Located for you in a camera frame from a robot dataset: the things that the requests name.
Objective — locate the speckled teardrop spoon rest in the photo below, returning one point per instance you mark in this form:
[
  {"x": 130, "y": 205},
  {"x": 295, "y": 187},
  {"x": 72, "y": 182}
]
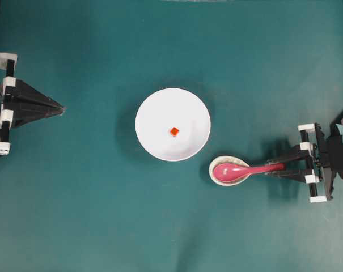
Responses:
[{"x": 226, "y": 159}]

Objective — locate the small red block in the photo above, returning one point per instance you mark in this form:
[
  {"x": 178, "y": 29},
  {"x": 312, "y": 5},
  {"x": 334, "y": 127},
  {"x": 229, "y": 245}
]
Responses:
[{"x": 174, "y": 131}]

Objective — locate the white round bowl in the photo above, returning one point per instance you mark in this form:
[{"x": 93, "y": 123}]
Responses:
[{"x": 172, "y": 124}]

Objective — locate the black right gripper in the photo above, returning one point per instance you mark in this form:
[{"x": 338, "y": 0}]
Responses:
[{"x": 314, "y": 150}]

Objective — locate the pink ceramic spoon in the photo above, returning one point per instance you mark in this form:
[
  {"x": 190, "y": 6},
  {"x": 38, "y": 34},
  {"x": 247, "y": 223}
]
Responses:
[{"x": 229, "y": 173}]

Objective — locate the black camera box teal pads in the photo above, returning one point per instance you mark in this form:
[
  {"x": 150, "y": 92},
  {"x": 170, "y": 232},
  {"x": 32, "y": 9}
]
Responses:
[{"x": 335, "y": 149}]

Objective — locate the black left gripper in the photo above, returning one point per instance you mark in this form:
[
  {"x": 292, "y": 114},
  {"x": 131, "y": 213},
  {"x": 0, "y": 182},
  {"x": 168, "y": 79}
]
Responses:
[{"x": 20, "y": 91}]

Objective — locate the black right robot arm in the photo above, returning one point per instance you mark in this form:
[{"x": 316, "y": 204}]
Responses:
[{"x": 323, "y": 158}]

